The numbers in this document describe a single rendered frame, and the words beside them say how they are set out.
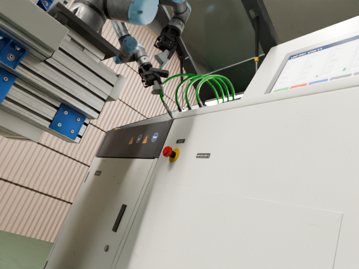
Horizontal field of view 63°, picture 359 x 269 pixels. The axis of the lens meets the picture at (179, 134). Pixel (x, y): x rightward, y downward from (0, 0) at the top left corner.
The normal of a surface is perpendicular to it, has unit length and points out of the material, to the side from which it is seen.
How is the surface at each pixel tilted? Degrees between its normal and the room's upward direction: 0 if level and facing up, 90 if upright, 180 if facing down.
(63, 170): 90
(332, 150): 90
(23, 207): 90
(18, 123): 90
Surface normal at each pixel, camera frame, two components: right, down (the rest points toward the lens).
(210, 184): -0.75, -0.45
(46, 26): 0.68, 0.02
